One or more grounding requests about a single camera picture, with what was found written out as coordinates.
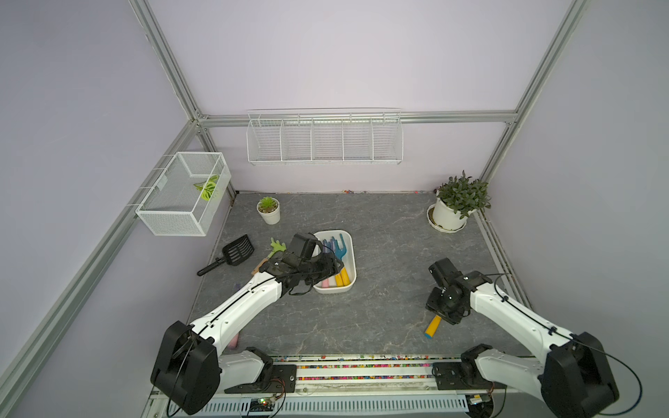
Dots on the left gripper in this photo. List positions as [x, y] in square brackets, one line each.
[329, 267]

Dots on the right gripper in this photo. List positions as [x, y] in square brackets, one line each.
[450, 318]

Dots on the teal rake yellow handle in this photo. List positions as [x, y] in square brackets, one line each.
[332, 251]
[340, 249]

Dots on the white plastic storage box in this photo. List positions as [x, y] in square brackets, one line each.
[348, 261]

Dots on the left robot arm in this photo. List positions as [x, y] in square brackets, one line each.
[188, 368]

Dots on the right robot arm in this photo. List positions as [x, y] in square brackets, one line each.
[569, 373]

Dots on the black plastic scoop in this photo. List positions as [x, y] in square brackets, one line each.
[232, 254]

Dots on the small white potted succulent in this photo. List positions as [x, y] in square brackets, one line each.
[269, 209]

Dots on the large white potted plant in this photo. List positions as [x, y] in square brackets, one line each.
[456, 200]

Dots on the green leaf in basket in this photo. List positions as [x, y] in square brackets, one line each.
[207, 188]

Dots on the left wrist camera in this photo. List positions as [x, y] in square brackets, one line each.
[302, 246]

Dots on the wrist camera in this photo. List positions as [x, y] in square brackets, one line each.
[444, 272]
[302, 246]

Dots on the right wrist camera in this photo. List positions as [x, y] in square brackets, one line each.
[444, 272]

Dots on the green rake wooden handle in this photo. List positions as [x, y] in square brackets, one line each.
[276, 246]

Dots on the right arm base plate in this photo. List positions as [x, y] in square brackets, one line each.
[462, 376]

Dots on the small purple rake pink handle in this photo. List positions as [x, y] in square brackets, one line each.
[234, 343]

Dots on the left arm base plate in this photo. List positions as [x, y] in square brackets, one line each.
[273, 379]

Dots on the white mesh wall basket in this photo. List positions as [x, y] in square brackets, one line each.
[172, 206]

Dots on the white wire wall shelf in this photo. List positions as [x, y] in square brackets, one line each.
[365, 136]

